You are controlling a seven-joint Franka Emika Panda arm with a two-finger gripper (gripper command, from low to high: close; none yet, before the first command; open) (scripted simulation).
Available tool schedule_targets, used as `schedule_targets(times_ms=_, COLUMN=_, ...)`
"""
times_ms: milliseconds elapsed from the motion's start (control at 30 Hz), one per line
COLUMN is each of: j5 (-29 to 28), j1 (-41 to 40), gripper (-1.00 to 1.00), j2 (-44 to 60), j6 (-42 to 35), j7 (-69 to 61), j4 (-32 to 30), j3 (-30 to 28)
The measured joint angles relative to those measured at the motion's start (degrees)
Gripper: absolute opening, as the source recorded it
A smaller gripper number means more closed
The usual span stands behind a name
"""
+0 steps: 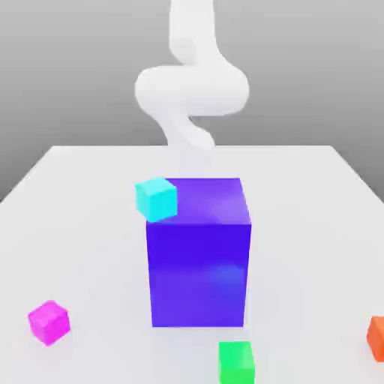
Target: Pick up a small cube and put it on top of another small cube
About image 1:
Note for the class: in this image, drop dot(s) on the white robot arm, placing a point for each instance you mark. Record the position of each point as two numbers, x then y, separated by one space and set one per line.
192 90

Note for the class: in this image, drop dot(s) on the small cyan cube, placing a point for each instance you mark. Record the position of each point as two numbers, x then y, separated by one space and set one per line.
156 200

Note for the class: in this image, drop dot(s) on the small green cube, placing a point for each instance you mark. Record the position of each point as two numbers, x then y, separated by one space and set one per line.
236 363

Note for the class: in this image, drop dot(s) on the small magenta cube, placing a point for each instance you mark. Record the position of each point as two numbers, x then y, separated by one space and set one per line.
49 323

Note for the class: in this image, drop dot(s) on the small orange cube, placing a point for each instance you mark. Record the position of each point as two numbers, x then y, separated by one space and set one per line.
376 337

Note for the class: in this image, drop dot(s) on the large purple box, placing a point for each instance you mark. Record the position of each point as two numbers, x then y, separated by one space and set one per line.
198 270

